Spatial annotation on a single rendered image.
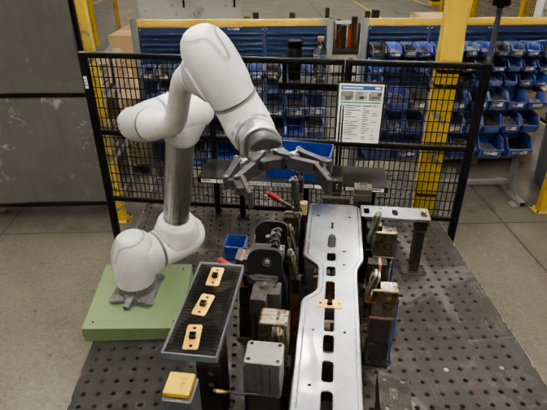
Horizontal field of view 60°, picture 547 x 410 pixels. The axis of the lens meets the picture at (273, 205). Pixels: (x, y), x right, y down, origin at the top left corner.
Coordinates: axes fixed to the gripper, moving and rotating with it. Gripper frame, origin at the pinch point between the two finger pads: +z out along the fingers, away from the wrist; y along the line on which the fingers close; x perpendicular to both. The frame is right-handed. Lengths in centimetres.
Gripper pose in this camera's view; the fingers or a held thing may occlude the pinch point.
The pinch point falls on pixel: (289, 191)
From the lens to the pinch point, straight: 80.1
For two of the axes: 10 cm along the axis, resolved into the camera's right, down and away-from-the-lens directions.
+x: -0.5, -8.7, -4.9
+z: 2.5, 4.6, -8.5
